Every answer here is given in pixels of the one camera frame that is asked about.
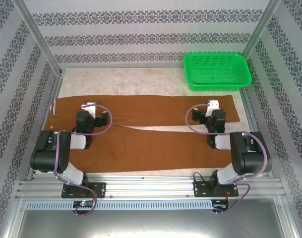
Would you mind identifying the brown long pants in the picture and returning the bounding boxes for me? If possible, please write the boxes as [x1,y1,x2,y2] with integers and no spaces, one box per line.
[46,95,241,174]

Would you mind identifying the green plastic basket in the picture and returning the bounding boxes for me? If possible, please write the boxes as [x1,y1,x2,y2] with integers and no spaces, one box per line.
[183,52,252,92]

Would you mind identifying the left small circuit board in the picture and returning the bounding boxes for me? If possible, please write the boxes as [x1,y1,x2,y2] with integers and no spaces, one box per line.
[73,200,95,208]

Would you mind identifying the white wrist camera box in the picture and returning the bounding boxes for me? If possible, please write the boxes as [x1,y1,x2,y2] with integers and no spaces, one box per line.
[207,99,220,111]
[81,102,97,117]

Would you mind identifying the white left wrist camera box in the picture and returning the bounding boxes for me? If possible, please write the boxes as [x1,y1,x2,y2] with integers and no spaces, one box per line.
[81,102,97,117]

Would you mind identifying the small circuit board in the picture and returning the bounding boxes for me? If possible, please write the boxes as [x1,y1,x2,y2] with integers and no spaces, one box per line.
[73,200,95,208]
[211,200,230,210]

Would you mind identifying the purple right wrist cable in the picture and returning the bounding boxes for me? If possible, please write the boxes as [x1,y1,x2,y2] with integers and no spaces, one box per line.
[185,104,216,136]

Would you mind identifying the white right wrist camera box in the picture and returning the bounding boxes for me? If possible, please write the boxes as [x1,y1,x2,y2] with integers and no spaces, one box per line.
[207,99,220,111]

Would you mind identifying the aluminium mounting rail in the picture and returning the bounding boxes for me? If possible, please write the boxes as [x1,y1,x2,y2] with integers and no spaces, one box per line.
[15,173,285,199]

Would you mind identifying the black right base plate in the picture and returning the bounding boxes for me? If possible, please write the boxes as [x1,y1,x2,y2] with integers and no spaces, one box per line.
[193,180,240,198]

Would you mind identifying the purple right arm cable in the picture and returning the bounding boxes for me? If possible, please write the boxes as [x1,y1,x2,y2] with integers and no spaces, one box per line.
[224,131,269,215]

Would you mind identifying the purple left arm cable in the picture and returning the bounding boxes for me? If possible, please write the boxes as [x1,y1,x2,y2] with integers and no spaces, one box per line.
[53,130,98,217]

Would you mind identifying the thin black cable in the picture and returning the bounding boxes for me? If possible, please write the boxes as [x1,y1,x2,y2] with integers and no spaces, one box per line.
[193,172,211,183]

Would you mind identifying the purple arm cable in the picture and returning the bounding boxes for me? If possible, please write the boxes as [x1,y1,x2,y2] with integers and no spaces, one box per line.
[224,131,269,215]
[53,130,98,217]

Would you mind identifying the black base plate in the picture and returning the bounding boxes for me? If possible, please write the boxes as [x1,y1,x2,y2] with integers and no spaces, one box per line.
[193,180,240,198]
[61,182,107,198]

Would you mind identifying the purple left wrist cable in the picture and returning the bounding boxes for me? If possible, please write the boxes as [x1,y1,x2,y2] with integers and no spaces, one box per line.
[71,103,114,136]

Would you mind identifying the right small circuit board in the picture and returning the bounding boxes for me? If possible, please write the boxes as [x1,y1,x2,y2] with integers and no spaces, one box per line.
[211,200,230,210]

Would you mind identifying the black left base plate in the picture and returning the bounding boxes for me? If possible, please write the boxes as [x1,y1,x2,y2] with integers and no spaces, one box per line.
[61,182,107,198]

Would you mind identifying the slotted grey cable duct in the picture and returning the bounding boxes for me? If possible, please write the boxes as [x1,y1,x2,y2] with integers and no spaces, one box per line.
[25,200,216,211]

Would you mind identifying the purple wrist cable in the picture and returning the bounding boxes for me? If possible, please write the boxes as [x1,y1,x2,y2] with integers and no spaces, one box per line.
[185,104,216,136]
[71,103,114,136]

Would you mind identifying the aluminium frame post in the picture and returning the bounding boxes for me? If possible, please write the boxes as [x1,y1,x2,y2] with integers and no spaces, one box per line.
[241,0,282,58]
[15,0,65,73]

